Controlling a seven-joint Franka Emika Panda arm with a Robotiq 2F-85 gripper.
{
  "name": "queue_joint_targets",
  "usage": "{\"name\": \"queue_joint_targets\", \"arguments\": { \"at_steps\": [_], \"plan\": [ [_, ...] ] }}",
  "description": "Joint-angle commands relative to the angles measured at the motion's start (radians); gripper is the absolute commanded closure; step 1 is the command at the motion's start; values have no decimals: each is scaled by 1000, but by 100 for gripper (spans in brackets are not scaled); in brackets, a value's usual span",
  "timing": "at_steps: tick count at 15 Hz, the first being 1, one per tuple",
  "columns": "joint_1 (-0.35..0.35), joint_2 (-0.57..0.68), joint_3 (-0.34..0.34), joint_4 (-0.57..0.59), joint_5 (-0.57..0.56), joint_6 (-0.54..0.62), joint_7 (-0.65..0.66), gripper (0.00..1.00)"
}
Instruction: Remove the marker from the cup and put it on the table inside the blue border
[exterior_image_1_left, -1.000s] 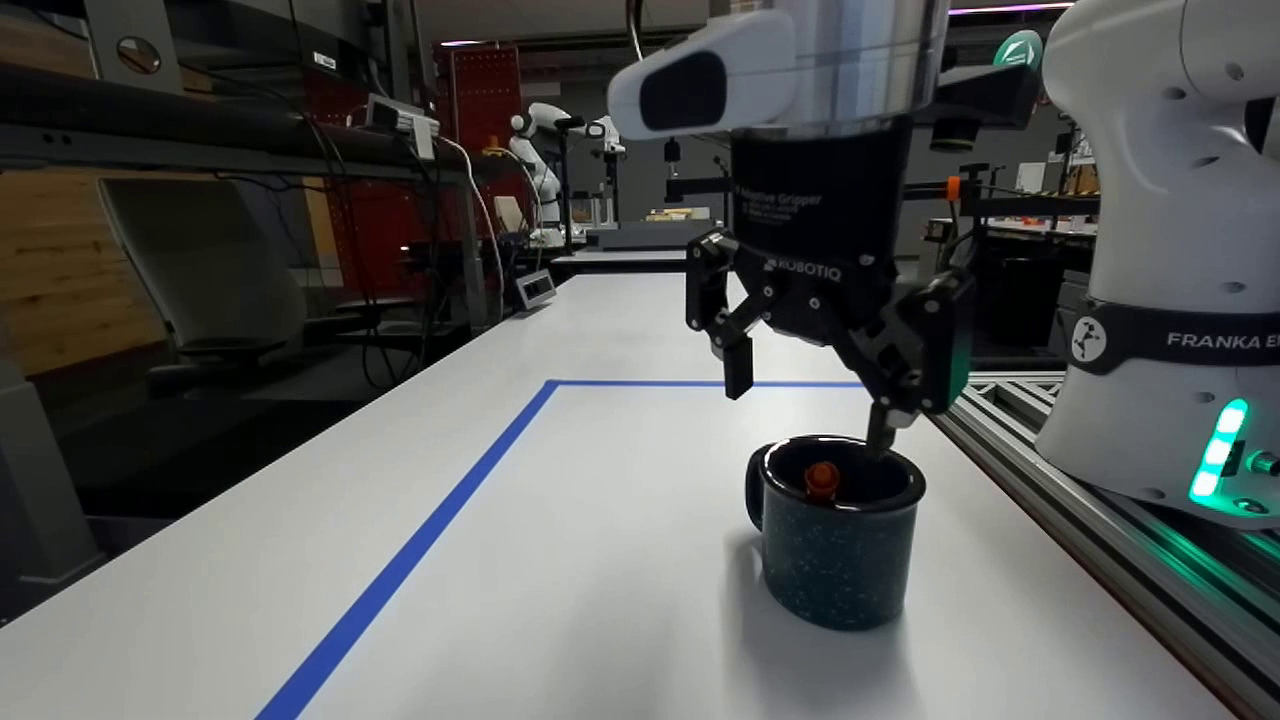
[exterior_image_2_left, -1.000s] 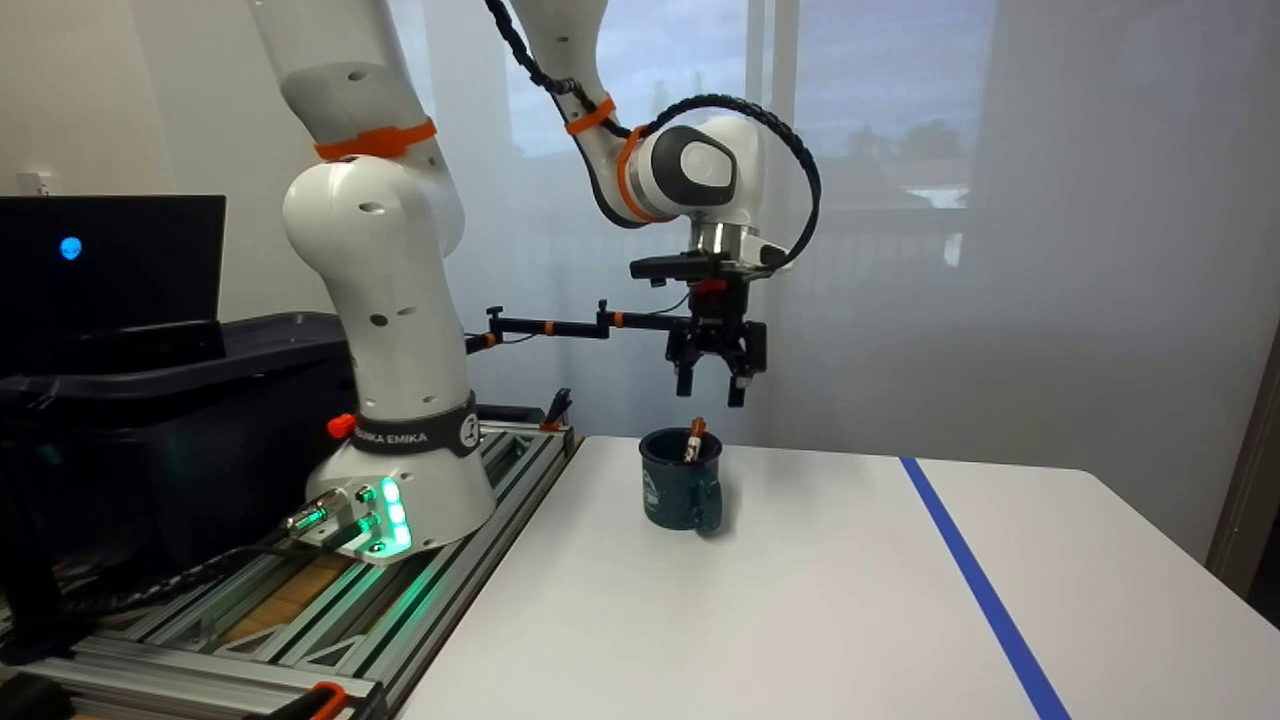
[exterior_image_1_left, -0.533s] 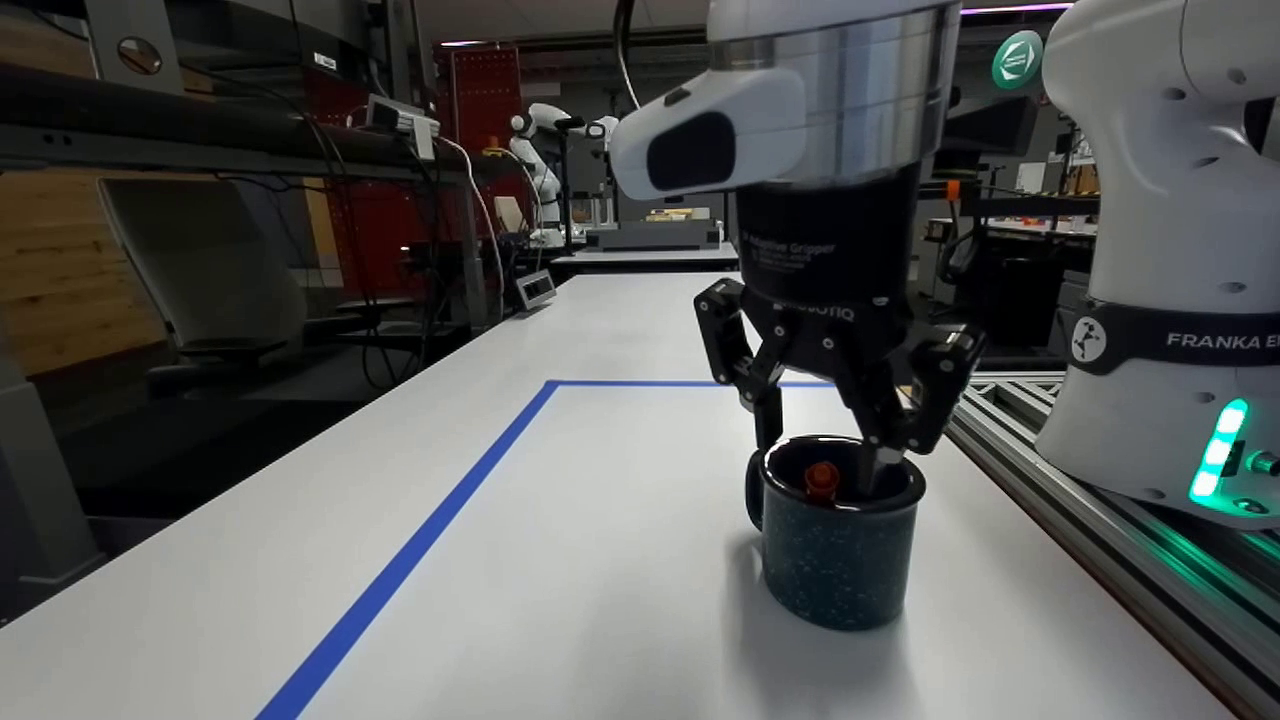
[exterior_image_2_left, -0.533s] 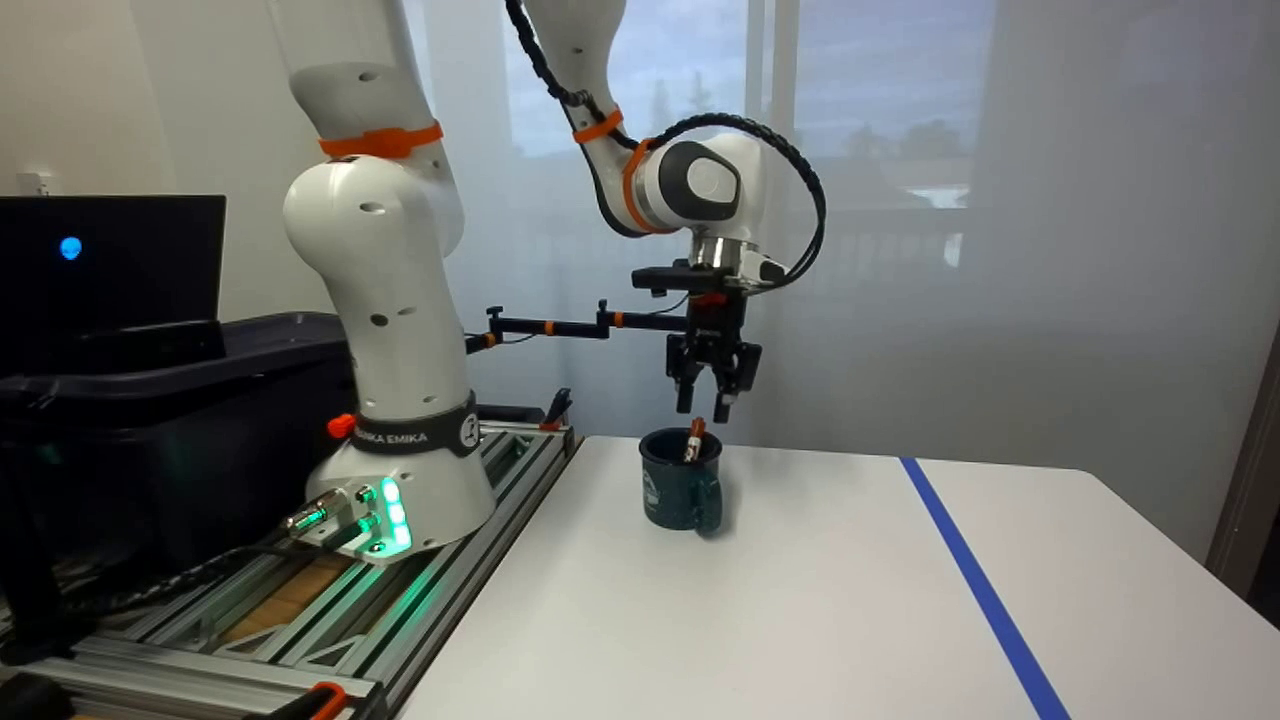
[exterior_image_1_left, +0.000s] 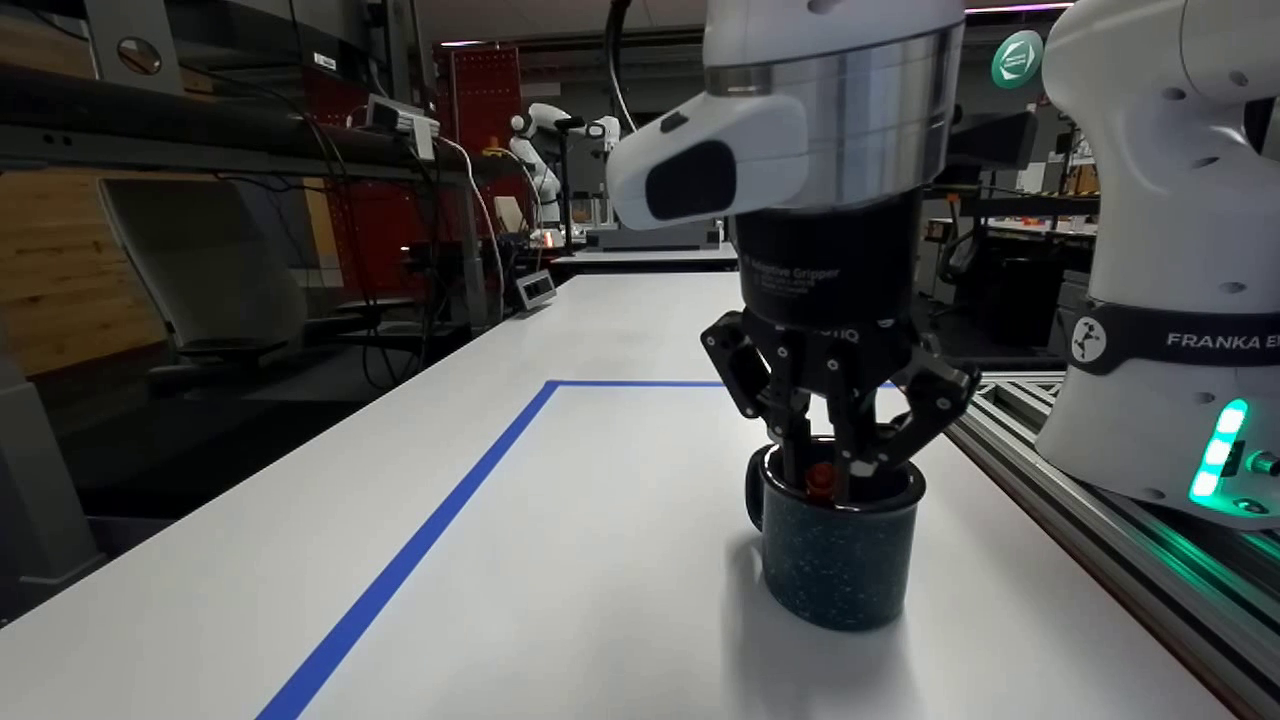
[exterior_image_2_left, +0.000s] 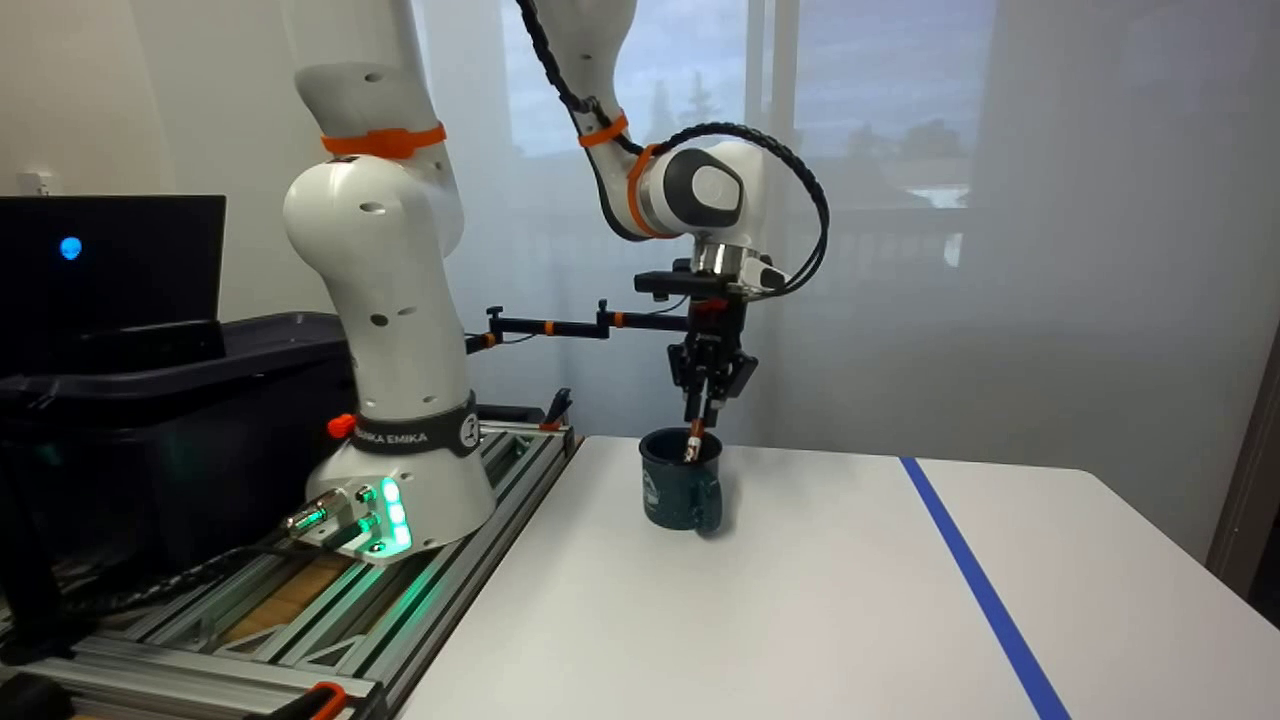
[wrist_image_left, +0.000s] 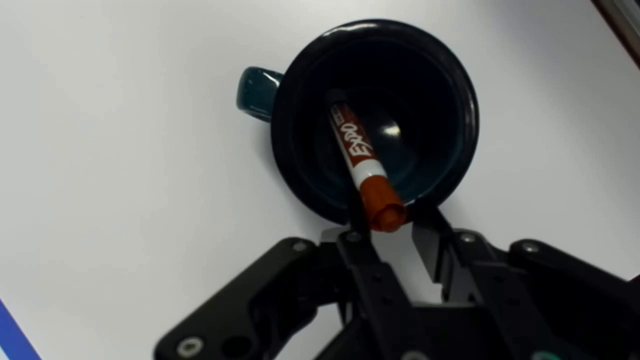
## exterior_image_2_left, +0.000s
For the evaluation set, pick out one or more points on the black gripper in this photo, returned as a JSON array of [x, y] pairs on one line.
[[713, 321]]

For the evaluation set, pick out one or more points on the orange Expo marker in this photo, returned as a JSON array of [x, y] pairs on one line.
[[694, 442]]

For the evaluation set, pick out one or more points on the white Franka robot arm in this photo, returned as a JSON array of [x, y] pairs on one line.
[[384, 266]]

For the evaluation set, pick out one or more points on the dark green speckled mug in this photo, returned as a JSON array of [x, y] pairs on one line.
[[679, 488]]

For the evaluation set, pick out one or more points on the black orange clamp lever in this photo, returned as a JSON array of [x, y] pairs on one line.
[[559, 411]]

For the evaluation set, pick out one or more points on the blue tape line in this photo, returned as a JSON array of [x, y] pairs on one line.
[[981, 582]]

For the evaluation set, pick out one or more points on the white sheer curtain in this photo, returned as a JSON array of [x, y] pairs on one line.
[[1064, 266]]

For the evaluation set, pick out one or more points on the orange black clamp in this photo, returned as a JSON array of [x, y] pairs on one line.
[[327, 696]]

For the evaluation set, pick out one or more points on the black storage bin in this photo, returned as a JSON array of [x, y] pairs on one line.
[[202, 424]]

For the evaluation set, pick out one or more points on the black monitor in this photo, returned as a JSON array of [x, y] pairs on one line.
[[115, 274]]

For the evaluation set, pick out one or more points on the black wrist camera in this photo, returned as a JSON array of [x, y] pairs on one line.
[[662, 282]]

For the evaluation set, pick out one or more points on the aluminium frame base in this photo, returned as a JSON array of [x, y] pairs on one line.
[[401, 606]]

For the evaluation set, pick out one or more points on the white wall outlet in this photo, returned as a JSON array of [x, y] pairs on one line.
[[43, 181]]

